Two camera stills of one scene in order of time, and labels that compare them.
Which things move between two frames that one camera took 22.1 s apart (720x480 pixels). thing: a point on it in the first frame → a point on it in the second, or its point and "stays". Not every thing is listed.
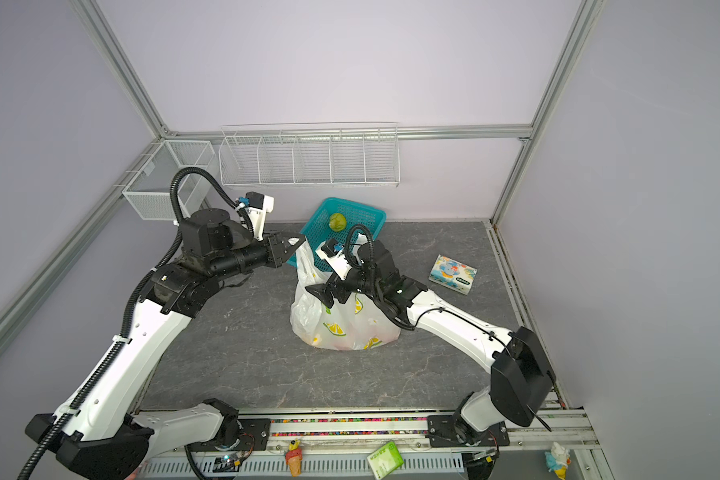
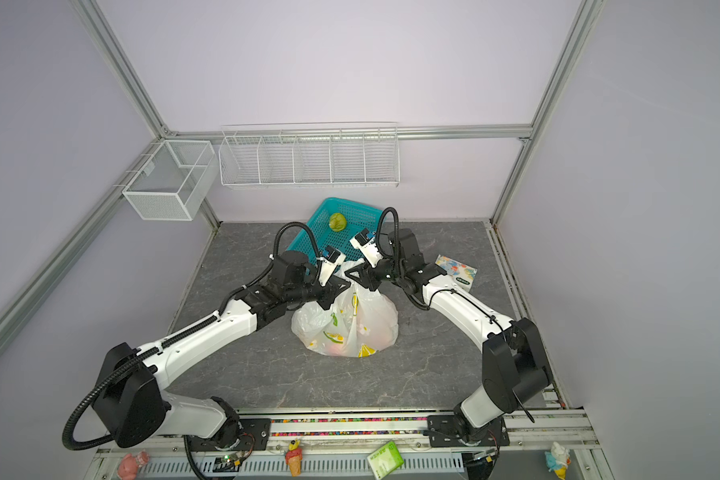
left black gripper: x=275 y=247 → x=334 y=287
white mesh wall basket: x=149 y=192 stays
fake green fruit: x=337 y=222 stays
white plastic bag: x=358 y=324 stays
